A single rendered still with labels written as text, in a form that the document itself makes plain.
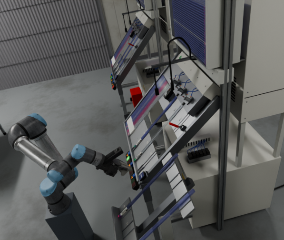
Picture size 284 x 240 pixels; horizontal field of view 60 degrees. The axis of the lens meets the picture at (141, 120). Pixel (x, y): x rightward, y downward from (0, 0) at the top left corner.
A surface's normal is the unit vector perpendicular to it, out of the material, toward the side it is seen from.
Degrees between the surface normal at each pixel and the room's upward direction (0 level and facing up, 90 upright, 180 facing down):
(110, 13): 90
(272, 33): 90
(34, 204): 0
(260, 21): 90
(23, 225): 0
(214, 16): 90
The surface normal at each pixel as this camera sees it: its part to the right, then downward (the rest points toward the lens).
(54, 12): 0.15, 0.56
